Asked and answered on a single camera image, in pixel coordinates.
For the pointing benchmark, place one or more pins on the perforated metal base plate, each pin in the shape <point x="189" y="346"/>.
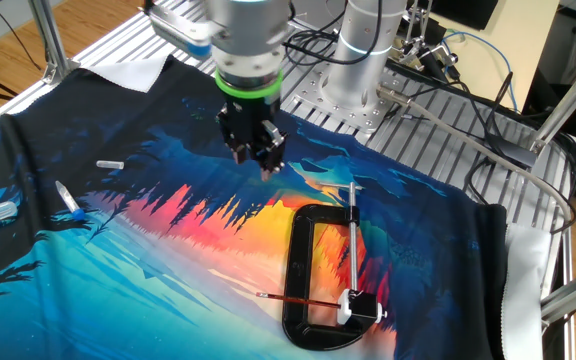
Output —
<point x="318" y="105"/>

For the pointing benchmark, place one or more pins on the short clear plastic tube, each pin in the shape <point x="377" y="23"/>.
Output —
<point x="110" y="164"/>

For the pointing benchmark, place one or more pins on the slanted aluminium frame post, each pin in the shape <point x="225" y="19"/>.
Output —
<point x="568" y="97"/>

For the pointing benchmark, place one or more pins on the aluminium frame post with bracket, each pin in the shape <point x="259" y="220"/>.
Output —
<point x="50" y="35"/>

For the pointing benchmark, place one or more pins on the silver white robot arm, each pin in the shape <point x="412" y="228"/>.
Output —
<point x="248" y="30"/>

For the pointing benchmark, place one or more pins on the clear tube with blue cap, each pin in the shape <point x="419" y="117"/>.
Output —
<point x="68" y="200"/>

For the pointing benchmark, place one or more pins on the dark flat screen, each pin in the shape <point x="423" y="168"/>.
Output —
<point x="463" y="12"/>

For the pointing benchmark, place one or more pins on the black white pencil sharpener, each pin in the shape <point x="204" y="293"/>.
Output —
<point x="363" y="305"/>

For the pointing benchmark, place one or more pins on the black C-clamp with steel screw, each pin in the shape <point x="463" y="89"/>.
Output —
<point x="295" y="260"/>

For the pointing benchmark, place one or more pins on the colourful forest landscape cloth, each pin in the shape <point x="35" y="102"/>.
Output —
<point x="118" y="280"/>

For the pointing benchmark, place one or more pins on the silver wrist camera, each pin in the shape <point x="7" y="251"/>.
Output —
<point x="178" y="32"/>

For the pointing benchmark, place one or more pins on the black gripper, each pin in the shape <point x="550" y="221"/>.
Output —
<point x="248" y="125"/>

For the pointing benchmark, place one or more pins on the red pencil with eraser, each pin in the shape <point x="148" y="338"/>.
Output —
<point x="298" y="300"/>

